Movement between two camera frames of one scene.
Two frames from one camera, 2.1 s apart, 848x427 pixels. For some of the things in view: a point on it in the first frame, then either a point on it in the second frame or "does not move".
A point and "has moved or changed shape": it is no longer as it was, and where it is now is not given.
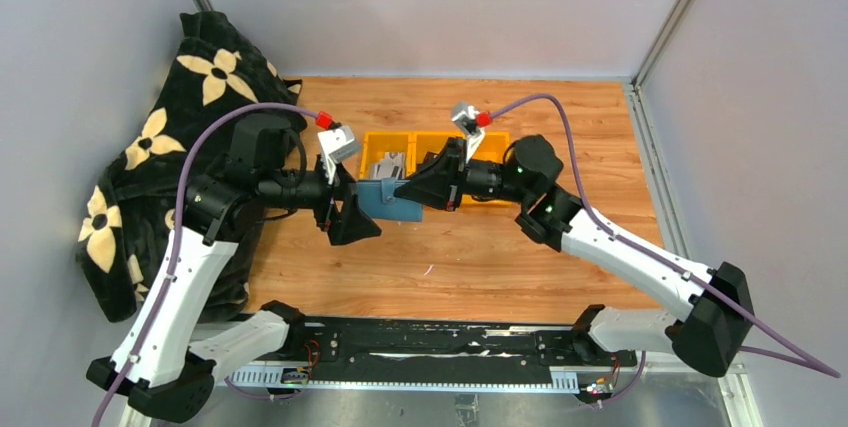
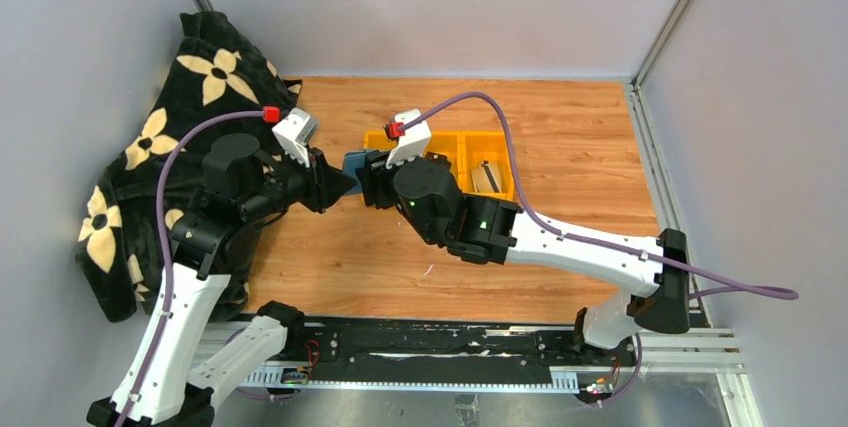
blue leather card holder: (378, 200) has moved or changed shape
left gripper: (348, 222) to (326, 183)
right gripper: (440, 188) to (375, 178)
